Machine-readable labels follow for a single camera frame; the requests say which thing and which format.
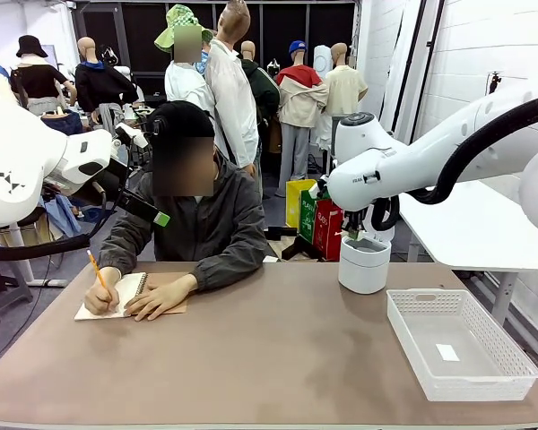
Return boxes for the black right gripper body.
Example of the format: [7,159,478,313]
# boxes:
[342,207,369,235]

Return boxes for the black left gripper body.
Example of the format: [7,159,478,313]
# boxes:
[92,158,134,205]

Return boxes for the yellow pencil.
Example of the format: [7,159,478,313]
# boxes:
[86,249,117,311]

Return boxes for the spiral notebook kraft cover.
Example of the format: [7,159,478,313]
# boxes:
[74,271,190,323]

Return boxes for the person's right forearm grey sleeve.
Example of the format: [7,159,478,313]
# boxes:
[98,214,138,275]

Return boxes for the person's left forearm grey sleeve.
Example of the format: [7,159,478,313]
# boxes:
[191,248,271,296]

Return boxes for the person's left hand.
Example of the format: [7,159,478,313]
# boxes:
[124,273,199,323]

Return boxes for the person's right hand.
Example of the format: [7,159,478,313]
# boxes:
[83,266,123,316]

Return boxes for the white lidded trash bin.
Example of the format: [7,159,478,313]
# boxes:
[337,236,393,296]

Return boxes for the green recycling bin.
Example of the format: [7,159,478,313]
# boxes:
[298,187,337,244]

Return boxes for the blue clothes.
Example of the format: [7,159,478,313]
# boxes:
[39,194,82,238]

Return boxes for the wooden and black stand pile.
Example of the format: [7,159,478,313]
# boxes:
[264,226,325,263]

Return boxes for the yellow recycling bin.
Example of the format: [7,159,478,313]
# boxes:
[285,178,318,229]

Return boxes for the person in grey jacket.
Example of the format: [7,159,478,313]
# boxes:
[98,154,271,295]

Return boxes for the black cap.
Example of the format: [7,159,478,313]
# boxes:
[145,100,216,141]

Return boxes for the mannequin in black jacket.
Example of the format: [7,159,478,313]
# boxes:
[74,37,141,135]

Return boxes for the large white side table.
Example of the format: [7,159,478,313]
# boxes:
[397,173,538,326]

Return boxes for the white desk with grey legs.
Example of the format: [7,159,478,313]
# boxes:
[0,223,69,288]

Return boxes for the mannequin with black hat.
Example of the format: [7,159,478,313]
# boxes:
[9,35,85,135]

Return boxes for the mannequin with blue cap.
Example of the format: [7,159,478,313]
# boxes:
[273,40,331,199]

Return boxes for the mannequin in cream shirt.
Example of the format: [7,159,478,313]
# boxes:
[321,43,369,118]

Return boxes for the tall mannequin in white shirt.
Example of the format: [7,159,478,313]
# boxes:
[204,0,262,180]

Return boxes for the white label in basket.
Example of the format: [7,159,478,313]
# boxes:
[434,343,461,364]

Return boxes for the mannequin in dark green jacket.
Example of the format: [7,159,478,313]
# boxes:
[239,41,282,140]

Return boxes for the white perforated plastic basket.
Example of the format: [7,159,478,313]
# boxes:
[386,288,538,403]

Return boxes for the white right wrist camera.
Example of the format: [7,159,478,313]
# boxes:
[308,176,333,202]

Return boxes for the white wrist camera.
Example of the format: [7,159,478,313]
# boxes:
[114,122,149,149]
[308,176,333,202]

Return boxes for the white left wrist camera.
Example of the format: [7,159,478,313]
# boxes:
[114,122,149,149]

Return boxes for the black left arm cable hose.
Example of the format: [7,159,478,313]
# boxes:
[0,178,131,262]

